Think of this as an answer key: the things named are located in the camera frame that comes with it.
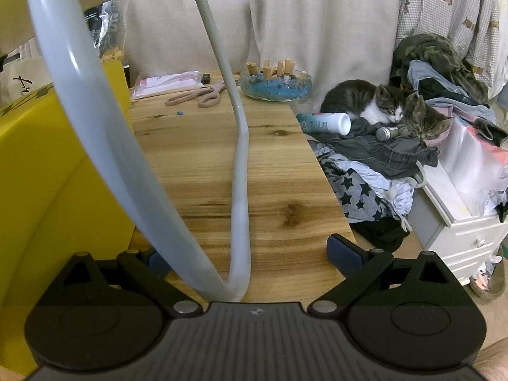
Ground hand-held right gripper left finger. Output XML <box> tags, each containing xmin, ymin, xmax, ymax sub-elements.
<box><xmin>63</xmin><ymin>247</ymin><xmax>203</xmax><ymax>319</ymax></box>

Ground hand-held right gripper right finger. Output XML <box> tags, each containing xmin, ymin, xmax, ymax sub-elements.
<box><xmin>307</xmin><ymin>234</ymin><xmax>450</xmax><ymax>319</ymax></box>

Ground yellow shoe box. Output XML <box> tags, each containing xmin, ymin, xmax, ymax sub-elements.
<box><xmin>0</xmin><ymin>61</ymin><xmax>138</xmax><ymax>376</ymax></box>

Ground black cloth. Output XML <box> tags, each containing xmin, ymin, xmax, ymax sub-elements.
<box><xmin>352</xmin><ymin>219</ymin><xmax>412</xmax><ymax>253</ymax></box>

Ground star print cloth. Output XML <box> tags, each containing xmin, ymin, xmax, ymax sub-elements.
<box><xmin>330</xmin><ymin>166</ymin><xmax>393</xmax><ymax>224</ymax></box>

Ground white folding lap table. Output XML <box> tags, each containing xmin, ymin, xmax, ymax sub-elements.
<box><xmin>0</xmin><ymin>0</ymin><xmax>251</xmax><ymax>303</ymax></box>

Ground wooden desk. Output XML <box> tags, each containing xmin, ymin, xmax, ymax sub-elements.
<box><xmin>129</xmin><ymin>69</ymin><xmax>358</xmax><ymax>303</ymax></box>

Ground dark grey jeans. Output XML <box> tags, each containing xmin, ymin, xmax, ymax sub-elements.
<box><xmin>315</xmin><ymin>119</ymin><xmax>439</xmax><ymax>178</ymax></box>

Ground white nightstand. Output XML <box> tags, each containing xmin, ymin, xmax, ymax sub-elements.
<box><xmin>408</xmin><ymin>169</ymin><xmax>508</xmax><ymax>287</ymax></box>

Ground white and teal tube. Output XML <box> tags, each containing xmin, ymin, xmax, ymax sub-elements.
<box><xmin>296</xmin><ymin>112</ymin><xmax>352</xmax><ymax>136</ymax></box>

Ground grey and white kitten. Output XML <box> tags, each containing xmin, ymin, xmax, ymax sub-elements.
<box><xmin>320</xmin><ymin>79</ymin><xmax>410</xmax><ymax>124</ymax></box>

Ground brown tabby kitten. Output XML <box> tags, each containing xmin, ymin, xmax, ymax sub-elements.
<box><xmin>396</xmin><ymin>93</ymin><xmax>454</xmax><ymax>142</ymax></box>

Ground pink plastic packet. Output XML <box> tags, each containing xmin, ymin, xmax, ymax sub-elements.
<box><xmin>132</xmin><ymin>70</ymin><xmax>204</xmax><ymax>99</ymax></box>

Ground glass ashtray with blue beads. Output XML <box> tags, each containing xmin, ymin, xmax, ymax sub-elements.
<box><xmin>240</xmin><ymin>68</ymin><xmax>313</xmax><ymax>101</ymax></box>

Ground pink cloth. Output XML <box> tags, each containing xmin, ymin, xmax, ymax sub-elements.
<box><xmin>426</xmin><ymin>102</ymin><xmax>508</xmax><ymax>156</ymax></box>

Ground cluster of cigarette butts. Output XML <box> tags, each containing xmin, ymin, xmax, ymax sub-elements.
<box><xmin>245</xmin><ymin>59</ymin><xmax>297</xmax><ymax>80</ymax></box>

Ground camouflage garment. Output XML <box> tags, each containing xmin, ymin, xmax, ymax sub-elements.
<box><xmin>390</xmin><ymin>33</ymin><xmax>490</xmax><ymax>104</ymax></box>

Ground beige curtain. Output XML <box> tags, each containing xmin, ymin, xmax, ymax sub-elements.
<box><xmin>122</xmin><ymin>0</ymin><xmax>402</xmax><ymax>109</ymax></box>

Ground beige paper bag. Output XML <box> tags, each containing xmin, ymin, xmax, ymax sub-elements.
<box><xmin>0</xmin><ymin>44</ymin><xmax>55</xmax><ymax>117</ymax></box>

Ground clear bag with black label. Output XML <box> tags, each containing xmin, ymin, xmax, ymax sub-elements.
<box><xmin>83</xmin><ymin>0</ymin><xmax>128</xmax><ymax>63</ymax></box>

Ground bear print blanket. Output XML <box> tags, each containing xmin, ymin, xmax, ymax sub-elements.
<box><xmin>394</xmin><ymin>0</ymin><xmax>508</xmax><ymax>102</ymax></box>

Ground beige handled scissors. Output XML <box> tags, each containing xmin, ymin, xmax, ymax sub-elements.
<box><xmin>164</xmin><ymin>83</ymin><xmax>228</xmax><ymax>109</ymax></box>

